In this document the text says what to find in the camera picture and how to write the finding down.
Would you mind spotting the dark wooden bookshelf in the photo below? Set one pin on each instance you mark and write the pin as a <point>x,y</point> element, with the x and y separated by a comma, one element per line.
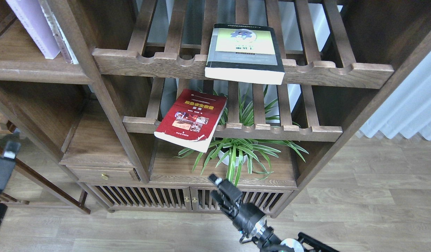
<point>342,59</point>

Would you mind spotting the white lavender book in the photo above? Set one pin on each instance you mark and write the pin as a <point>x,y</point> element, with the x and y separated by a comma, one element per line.
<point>31,16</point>

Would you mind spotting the green spider plant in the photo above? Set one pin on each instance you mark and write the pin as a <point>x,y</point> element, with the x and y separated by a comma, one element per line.
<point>238,153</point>

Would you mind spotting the worn upright book spine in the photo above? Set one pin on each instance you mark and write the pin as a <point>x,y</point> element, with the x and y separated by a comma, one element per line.
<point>62,42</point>

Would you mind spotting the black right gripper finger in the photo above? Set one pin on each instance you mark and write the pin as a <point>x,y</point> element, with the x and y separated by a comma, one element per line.
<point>216,180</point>

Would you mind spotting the brass drawer knob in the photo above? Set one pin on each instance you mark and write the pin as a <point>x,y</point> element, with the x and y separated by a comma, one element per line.
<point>104,176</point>

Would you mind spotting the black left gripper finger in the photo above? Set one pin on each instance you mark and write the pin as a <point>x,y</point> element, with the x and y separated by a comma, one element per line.
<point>7,162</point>

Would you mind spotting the white curtain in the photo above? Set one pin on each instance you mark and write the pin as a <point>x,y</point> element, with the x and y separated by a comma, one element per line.
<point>407,111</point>

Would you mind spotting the black and yellow book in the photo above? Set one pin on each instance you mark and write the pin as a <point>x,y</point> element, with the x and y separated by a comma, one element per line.
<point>244,53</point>

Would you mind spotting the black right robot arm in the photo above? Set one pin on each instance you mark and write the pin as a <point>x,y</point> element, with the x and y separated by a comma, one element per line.
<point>304,243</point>

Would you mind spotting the red cover book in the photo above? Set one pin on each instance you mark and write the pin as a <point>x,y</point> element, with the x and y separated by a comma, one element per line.
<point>192,120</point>

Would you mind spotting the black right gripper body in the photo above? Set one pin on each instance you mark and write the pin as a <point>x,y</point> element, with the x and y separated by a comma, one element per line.
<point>248,219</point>

